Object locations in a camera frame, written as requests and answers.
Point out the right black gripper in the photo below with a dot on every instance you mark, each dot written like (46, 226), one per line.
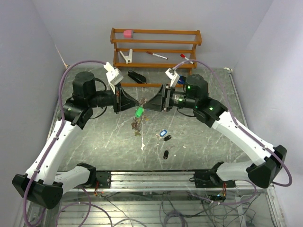
(161, 101)

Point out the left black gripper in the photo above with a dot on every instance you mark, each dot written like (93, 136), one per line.
(121, 100)

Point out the green key tag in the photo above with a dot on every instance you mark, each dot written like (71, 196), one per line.
(139, 112)

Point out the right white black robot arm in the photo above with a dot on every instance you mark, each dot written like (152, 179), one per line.
(265, 159)

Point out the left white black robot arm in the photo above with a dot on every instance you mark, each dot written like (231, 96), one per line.
(41, 184)

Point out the black stapler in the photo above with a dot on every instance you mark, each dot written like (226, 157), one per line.
(138, 78)

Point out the blue stapler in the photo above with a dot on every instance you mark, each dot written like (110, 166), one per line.
(181, 80)

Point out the blue key tag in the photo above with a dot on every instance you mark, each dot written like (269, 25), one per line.
(163, 133)

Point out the black key tag upper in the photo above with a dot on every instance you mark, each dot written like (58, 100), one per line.
(167, 138)

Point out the black key tag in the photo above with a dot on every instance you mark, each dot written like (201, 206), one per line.
(167, 138)
(165, 155)

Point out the white clamp tool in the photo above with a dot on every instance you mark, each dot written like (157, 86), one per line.
(127, 58)

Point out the red white marker pen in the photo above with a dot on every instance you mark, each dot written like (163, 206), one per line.
(157, 55)

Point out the silver key on lower tag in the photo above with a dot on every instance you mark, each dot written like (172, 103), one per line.
(170, 147)

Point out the wooden three-tier rack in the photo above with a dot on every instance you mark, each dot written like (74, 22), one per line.
(168, 43)

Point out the red capped white marker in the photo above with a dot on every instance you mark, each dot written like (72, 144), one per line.
(183, 56)

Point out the black key tag lower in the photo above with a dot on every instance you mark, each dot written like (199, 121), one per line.
(165, 155)

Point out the pink eraser block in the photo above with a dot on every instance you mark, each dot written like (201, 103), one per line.
(128, 34)

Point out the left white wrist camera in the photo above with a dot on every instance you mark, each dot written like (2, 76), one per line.
(113, 75)

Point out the aluminium rail frame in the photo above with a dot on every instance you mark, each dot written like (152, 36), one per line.
(155, 181)

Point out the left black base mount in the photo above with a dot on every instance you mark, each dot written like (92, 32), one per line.
(102, 180)

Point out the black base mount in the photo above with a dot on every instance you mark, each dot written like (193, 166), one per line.
(102, 180)
(209, 179)

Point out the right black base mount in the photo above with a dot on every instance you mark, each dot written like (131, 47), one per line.
(209, 179)

